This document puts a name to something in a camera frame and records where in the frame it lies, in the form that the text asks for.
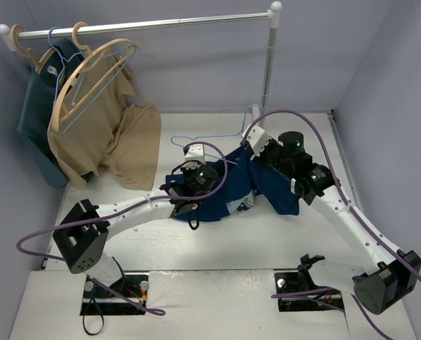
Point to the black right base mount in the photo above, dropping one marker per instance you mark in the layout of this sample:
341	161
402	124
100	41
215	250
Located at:
300	294

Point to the light blue wire hanger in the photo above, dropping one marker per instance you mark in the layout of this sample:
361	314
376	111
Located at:
73	94
219	129
67	52

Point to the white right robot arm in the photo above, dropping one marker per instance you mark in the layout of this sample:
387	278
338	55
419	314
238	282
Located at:
386	273

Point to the wooden hanger with beige shirt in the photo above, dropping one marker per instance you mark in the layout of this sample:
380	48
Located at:
93	58

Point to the silver clothes rack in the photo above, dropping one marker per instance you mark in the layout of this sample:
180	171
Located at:
13	35

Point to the beige hanging shirt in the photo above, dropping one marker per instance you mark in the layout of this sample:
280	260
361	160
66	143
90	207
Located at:
110	136

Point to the blue Mickey Mouse t-shirt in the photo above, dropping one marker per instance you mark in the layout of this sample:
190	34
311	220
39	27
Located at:
246	180

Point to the dark teal hanging shirt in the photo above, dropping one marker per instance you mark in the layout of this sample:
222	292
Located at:
35	119

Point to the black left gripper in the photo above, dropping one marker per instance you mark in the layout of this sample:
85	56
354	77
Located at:
183	170

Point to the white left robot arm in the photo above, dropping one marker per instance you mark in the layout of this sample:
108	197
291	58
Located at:
83	247

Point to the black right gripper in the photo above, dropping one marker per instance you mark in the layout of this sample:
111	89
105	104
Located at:
267	149

